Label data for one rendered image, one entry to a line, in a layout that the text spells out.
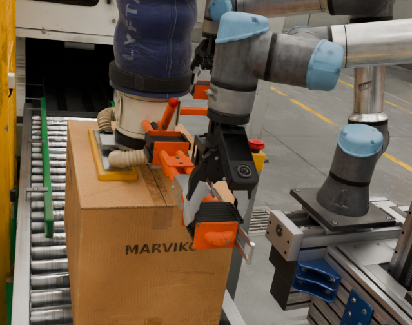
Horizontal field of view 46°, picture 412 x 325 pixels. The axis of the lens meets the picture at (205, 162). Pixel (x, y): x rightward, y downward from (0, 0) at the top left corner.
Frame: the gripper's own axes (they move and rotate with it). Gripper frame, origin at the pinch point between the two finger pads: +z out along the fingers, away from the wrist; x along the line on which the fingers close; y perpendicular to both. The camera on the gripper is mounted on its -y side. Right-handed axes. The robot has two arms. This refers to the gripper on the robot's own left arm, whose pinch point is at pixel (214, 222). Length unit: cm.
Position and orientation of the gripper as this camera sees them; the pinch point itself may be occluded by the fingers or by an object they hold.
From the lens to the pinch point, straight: 85.2
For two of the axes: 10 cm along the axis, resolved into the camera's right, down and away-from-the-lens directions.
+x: -9.4, -0.1, -3.3
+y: -3.0, -4.1, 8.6
